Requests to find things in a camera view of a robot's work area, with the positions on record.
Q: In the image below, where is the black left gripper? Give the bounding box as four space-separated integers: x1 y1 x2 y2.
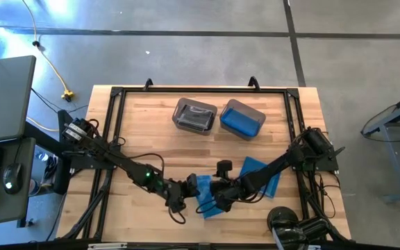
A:
165 173 201 201

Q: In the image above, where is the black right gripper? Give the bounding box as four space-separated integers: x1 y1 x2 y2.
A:
209 178 253 213

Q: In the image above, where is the blue plastic jewel case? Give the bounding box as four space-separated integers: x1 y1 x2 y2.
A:
219 108 260 138
195 174 226 220
238 156 282 199

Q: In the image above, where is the translucent grey plastic bin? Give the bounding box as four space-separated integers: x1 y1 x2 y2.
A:
219 99 267 142
171 97 218 136

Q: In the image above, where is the white strip label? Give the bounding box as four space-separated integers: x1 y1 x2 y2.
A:
87 242 128 250

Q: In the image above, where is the round tin can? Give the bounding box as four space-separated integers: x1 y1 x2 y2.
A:
28 176 43 197

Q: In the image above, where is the black computer mouse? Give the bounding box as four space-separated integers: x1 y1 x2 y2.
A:
2 162 24 195

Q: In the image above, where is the grey laptop lid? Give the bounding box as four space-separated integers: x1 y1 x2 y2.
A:
0 54 37 145

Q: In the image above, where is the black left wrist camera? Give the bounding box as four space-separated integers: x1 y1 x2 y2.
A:
167 194 188 215

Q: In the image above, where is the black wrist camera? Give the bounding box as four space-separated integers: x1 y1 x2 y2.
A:
167 194 188 215
216 159 234 178

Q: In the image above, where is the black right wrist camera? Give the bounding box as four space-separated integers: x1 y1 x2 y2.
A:
216 159 234 178

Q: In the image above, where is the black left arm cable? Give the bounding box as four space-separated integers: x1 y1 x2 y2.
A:
126 152 187 226

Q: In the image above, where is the black glossy camera mount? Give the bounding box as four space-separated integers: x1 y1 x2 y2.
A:
267 206 330 250

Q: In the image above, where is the black aluminium table frame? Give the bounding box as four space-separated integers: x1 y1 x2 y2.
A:
58 85 352 242

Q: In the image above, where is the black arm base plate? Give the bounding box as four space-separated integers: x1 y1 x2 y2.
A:
289 144 346 173
60 142 122 171

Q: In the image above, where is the yellow extension cable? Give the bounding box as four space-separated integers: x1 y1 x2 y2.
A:
21 0 76 102

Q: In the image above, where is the black floor cable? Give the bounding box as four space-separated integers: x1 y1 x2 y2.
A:
29 86 90 115

